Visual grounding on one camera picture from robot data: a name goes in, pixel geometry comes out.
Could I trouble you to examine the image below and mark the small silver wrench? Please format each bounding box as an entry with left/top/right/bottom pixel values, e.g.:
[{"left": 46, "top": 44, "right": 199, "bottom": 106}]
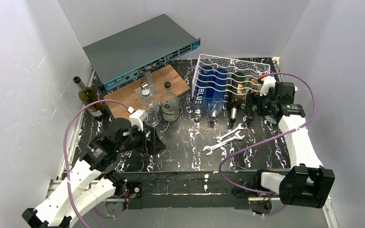
[{"left": 215, "top": 123, "right": 244, "bottom": 143}]

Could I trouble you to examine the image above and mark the dark wine bottle gold label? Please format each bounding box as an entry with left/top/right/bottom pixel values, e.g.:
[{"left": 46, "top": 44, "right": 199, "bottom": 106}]
[{"left": 73, "top": 76, "right": 106, "bottom": 119}]

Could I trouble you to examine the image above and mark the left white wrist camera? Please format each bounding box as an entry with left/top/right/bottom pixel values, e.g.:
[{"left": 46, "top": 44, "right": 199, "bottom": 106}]
[{"left": 129, "top": 109, "right": 147, "bottom": 132}]

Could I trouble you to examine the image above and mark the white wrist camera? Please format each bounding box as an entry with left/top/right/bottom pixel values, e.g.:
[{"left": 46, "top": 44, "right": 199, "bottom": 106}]
[
  {"left": 259, "top": 76, "right": 276, "bottom": 96},
  {"left": 129, "top": 109, "right": 147, "bottom": 132}
]

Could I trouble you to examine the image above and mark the blue vodka bottle left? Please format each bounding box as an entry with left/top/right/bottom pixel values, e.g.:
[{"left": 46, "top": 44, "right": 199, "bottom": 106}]
[{"left": 192, "top": 66, "right": 214, "bottom": 116}]

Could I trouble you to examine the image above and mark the dark green wine bottle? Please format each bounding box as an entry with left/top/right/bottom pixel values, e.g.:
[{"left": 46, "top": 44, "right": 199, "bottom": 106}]
[{"left": 227, "top": 71, "right": 246, "bottom": 125}]

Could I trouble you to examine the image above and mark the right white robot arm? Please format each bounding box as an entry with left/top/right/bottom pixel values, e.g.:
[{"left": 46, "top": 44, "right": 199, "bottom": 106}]
[{"left": 246, "top": 82, "right": 335, "bottom": 208}]

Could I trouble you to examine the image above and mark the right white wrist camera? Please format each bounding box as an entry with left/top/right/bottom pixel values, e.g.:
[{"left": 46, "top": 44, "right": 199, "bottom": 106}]
[{"left": 259, "top": 76, "right": 276, "bottom": 96}]

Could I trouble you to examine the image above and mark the white wire wine rack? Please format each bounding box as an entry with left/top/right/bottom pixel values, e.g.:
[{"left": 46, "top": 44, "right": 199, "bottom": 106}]
[{"left": 191, "top": 54, "right": 271, "bottom": 113}]

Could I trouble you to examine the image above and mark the clear bottle white cap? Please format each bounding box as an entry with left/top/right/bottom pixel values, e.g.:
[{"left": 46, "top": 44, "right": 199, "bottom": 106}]
[{"left": 140, "top": 88, "right": 161, "bottom": 127}]

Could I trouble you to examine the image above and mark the black base frame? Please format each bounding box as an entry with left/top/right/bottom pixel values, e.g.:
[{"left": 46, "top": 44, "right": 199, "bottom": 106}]
[{"left": 121, "top": 171, "right": 280, "bottom": 209}]

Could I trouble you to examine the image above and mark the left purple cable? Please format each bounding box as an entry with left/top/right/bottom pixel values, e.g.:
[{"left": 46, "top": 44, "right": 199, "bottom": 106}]
[{"left": 63, "top": 99, "right": 134, "bottom": 228}]

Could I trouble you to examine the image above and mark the silver metal stand bracket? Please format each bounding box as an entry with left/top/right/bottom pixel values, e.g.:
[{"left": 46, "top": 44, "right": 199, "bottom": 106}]
[{"left": 135, "top": 72, "right": 158, "bottom": 99}]

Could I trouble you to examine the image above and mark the grey network switch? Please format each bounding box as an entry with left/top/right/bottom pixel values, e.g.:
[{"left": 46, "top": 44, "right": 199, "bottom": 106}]
[{"left": 83, "top": 14, "right": 201, "bottom": 93}]

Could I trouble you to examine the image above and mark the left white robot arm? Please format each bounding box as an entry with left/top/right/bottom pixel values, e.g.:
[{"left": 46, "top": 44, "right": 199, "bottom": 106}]
[{"left": 22, "top": 118, "right": 166, "bottom": 228}]

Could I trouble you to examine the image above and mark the clear liquor bottle black cap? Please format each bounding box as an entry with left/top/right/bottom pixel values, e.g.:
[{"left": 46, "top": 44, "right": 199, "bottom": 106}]
[{"left": 160, "top": 81, "right": 180, "bottom": 122}]

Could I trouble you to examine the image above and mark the wooden board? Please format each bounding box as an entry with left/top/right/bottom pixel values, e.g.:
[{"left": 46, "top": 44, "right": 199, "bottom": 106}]
[{"left": 104, "top": 65, "right": 190, "bottom": 119}]

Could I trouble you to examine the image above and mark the large silver wrench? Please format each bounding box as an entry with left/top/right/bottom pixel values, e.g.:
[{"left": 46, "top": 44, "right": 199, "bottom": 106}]
[{"left": 202, "top": 132, "right": 246, "bottom": 156}]

